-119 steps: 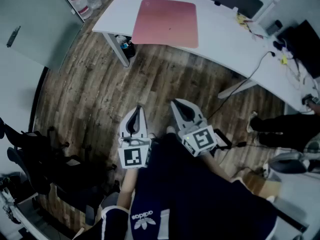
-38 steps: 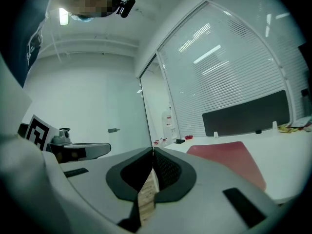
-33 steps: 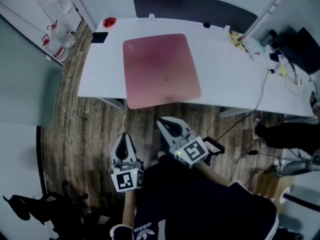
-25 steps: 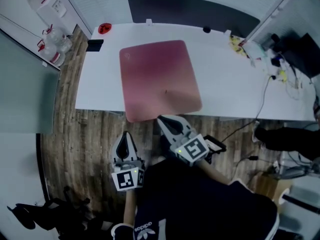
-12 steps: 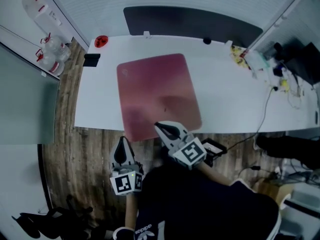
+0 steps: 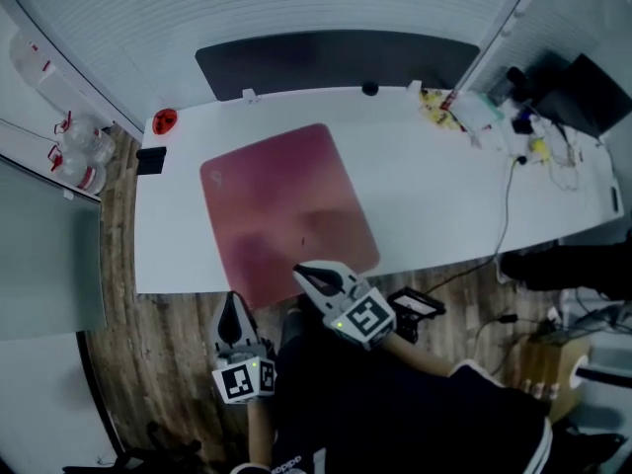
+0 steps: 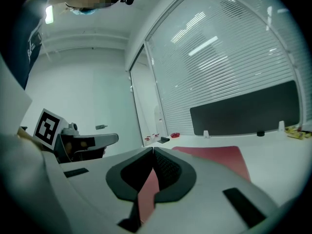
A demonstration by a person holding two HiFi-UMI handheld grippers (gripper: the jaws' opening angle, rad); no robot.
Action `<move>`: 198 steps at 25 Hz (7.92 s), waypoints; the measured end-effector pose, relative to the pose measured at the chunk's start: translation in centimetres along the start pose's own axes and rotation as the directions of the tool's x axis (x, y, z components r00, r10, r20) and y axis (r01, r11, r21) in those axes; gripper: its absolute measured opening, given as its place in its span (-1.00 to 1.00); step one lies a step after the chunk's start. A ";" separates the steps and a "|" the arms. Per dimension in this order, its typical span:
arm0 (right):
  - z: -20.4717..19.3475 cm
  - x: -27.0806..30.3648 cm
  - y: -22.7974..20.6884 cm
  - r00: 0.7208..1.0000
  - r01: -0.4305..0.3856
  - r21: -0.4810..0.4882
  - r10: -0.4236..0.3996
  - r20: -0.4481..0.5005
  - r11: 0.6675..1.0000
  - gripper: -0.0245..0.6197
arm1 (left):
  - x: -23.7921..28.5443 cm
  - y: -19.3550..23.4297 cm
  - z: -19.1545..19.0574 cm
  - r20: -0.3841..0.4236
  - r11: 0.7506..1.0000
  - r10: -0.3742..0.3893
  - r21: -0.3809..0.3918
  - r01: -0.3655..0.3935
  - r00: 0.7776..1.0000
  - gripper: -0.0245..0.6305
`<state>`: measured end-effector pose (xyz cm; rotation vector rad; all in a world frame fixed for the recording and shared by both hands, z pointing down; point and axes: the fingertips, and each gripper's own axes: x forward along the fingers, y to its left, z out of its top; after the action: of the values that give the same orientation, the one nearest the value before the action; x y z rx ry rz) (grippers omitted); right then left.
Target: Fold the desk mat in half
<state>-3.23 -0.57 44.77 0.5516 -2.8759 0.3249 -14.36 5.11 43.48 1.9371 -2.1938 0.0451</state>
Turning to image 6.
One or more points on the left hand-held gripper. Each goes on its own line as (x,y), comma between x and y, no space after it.
(244,375)

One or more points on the dark desk partition panel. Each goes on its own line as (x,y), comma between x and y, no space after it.
(336,62)

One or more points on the white and green box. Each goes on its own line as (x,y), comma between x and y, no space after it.
(476,111)

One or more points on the pink desk mat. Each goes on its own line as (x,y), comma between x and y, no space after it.
(276,190)

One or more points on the black round knob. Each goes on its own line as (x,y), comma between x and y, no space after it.
(370,88)

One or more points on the person's black clothing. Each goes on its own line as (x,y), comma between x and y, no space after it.
(375,413)

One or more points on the black chair base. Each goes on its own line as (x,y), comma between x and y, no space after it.
(148,450)

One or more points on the black tray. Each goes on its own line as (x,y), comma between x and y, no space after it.
(415,306)

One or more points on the cardboard box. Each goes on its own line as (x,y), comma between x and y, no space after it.
(548,368)

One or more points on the red round object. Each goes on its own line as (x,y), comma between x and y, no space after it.
(164,121)

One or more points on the person's right forearm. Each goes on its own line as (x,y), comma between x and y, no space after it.
(415,356)

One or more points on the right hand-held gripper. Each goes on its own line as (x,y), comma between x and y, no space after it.
(360,316)

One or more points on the large clear water bottle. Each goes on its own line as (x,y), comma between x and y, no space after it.
(29,59)
(81,171)
(89,138)

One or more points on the yellow small object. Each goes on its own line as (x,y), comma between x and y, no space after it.
(539,150)

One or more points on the yellow snack packets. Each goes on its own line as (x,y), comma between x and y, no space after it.
(437,111)

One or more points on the grey cabinet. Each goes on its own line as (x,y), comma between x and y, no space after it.
(49,255)

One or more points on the person's left forearm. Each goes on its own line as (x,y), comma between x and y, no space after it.
(259,432)

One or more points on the black chair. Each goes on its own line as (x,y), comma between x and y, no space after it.
(568,264)

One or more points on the black laptop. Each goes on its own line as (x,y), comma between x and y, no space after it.
(585,94)

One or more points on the white partition clip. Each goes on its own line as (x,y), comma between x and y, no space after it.
(414,86)
(250,96)

